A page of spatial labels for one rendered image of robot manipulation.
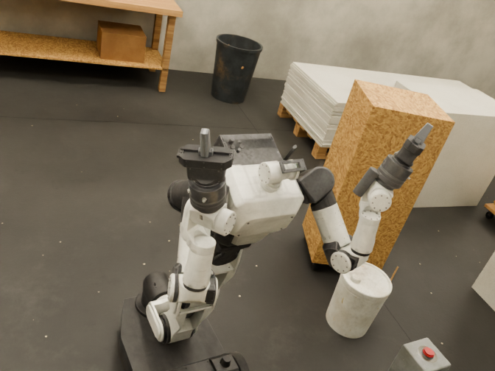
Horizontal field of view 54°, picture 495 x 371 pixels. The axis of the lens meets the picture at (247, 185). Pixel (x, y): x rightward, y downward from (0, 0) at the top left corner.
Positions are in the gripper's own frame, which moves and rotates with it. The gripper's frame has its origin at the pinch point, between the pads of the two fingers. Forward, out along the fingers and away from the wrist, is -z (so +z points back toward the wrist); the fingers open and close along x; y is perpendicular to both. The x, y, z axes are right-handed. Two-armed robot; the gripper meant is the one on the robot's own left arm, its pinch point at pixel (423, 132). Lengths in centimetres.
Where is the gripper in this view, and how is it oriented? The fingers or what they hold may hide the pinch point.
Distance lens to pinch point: 150.4
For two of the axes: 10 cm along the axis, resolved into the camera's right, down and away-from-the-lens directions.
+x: -4.0, 2.3, -8.9
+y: -7.8, -5.9, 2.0
